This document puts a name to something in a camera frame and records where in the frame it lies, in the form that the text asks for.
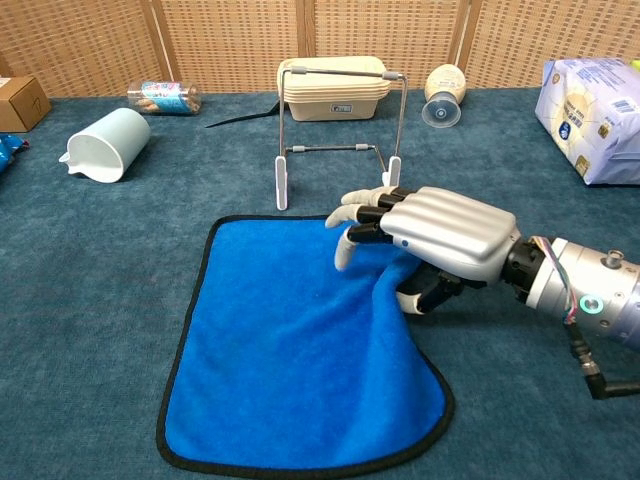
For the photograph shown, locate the white plastic pitcher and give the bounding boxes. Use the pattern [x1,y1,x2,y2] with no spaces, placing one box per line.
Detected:
[58,107,152,184]

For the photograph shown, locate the woven folding screen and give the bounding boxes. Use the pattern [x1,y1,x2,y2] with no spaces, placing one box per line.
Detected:
[0,0,640,100]

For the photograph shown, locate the brown cardboard box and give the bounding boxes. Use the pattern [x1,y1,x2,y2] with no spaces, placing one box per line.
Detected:
[0,75,53,134]

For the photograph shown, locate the teal table cloth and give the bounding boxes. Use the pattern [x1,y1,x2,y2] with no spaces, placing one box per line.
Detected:
[0,87,640,480]

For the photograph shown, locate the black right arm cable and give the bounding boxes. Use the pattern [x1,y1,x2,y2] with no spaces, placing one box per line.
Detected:
[564,319,640,401]

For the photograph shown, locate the mayonnaise squeeze bottle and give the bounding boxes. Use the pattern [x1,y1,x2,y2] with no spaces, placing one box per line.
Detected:
[421,63,469,129]

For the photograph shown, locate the silver metal rack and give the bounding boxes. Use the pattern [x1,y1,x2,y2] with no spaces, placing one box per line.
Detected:
[273,65,409,212]

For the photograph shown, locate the blue microfiber cloth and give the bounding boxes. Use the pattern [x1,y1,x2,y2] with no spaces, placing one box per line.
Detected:
[155,214,456,475]

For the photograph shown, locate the clear jar with blue label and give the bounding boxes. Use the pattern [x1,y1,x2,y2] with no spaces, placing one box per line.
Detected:
[126,79,203,117]

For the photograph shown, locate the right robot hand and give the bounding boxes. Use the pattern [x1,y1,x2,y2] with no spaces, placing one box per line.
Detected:
[324,185,521,316]

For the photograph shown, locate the white and blue tissue pack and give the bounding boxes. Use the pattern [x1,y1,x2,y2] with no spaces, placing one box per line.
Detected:
[533,57,640,187]

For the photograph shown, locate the blue snack bag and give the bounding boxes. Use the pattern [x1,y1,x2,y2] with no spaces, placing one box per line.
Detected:
[0,132,30,176]

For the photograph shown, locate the cream lunch box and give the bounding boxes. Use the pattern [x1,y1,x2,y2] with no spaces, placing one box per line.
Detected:
[277,55,392,123]

